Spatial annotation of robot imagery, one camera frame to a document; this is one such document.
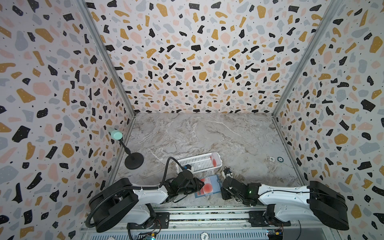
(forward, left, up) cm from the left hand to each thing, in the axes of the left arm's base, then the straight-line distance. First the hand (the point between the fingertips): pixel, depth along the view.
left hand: (207, 183), depth 81 cm
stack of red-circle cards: (+14, -6, 0) cm, 15 cm away
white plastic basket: (+14, +1, -5) cm, 15 cm away
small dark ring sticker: (+16, -49, -6) cm, 52 cm away
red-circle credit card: (-1, 0, -4) cm, 4 cm away
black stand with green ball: (+16, +44, -3) cm, 47 cm away
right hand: (-2, -7, -3) cm, 8 cm away
